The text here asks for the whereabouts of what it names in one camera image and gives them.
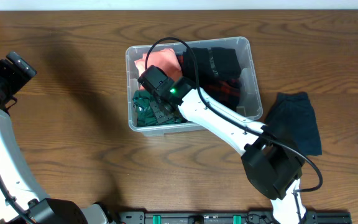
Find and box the pink garment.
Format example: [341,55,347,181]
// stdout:
[147,48,183,81]

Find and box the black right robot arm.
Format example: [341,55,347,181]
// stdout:
[137,65,306,223]

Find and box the black garment with band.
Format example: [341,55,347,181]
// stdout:
[192,47,242,86]

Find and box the clear plastic storage bin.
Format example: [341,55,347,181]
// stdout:
[126,37,264,136]

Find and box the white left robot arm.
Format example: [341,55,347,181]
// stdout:
[0,52,113,224]

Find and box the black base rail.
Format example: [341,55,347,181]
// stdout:
[113,210,352,224]

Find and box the dark navy garment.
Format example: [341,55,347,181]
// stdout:
[265,92,323,156]

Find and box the red navy plaid shirt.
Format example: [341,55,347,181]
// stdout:
[176,54,242,112]

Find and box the dark green garment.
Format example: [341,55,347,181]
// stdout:
[132,90,187,127]

